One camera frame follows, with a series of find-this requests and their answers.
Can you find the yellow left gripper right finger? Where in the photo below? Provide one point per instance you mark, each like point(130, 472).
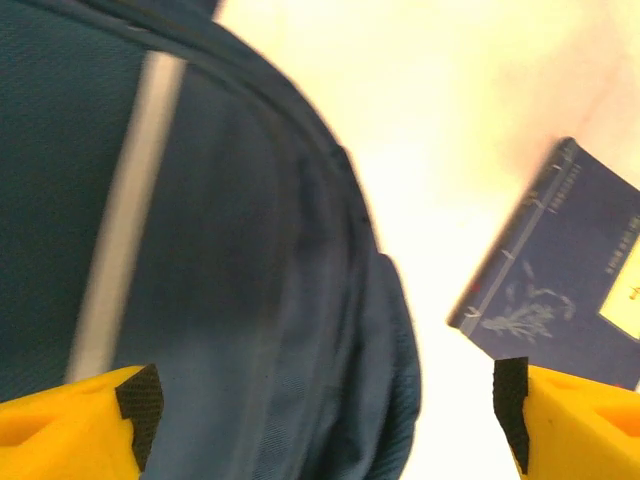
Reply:
point(580, 430)

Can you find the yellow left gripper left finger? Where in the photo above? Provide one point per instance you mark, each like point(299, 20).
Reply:
point(65, 435)

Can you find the blue book with yellow label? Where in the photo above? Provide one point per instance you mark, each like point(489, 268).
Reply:
point(565, 260)

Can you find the navy blue backpack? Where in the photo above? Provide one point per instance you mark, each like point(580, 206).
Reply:
point(225, 225)

